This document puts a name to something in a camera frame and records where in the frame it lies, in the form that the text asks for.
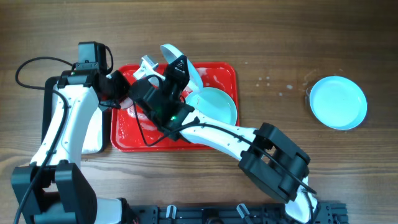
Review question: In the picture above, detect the white plate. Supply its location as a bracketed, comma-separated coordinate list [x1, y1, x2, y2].
[307, 76, 368, 131]
[160, 44, 203, 93]
[185, 87, 238, 125]

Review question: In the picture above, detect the red plastic tray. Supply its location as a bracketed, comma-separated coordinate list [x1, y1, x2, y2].
[110, 62, 239, 152]

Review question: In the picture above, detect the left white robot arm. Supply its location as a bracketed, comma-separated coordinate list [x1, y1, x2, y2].
[11, 70, 138, 223]

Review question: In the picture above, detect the black soapy water tray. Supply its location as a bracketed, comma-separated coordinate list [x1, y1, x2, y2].
[41, 77, 111, 154]

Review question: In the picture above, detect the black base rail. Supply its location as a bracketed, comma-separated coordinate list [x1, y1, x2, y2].
[131, 202, 349, 224]

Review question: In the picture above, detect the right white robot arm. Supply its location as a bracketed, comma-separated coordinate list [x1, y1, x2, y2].
[129, 55, 317, 223]

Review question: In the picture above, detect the pink green sponge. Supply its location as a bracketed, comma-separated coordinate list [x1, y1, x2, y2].
[119, 97, 134, 110]

